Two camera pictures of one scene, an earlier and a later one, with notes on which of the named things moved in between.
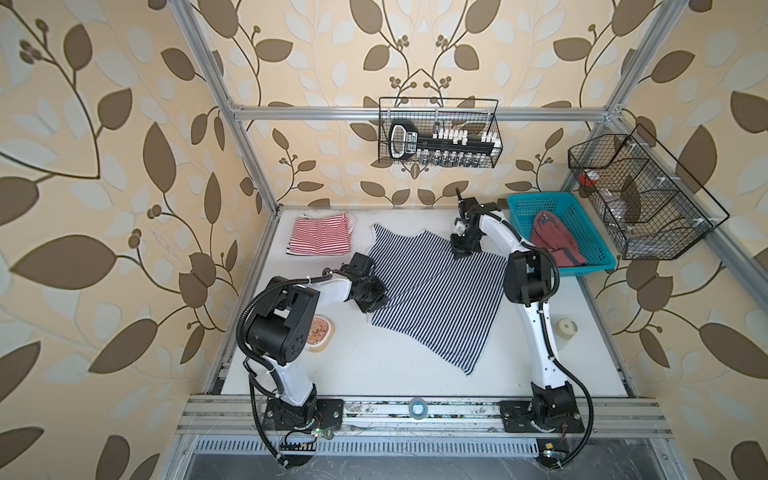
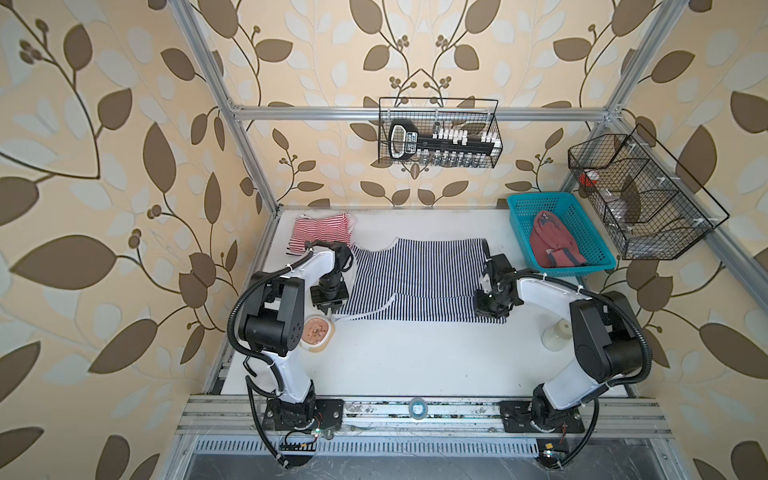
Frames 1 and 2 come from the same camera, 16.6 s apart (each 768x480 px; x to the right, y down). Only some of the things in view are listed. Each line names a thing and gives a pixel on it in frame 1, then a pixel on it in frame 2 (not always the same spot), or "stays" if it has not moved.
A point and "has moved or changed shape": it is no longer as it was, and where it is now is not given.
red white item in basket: (590, 177) stays
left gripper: (381, 299) -> (325, 304)
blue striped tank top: (436, 300) has moved or changed shape
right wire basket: (651, 207) stays
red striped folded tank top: (329, 235) stays
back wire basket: (439, 132) stays
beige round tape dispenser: (320, 334) stays
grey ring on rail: (418, 408) stays
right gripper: (458, 250) -> (480, 308)
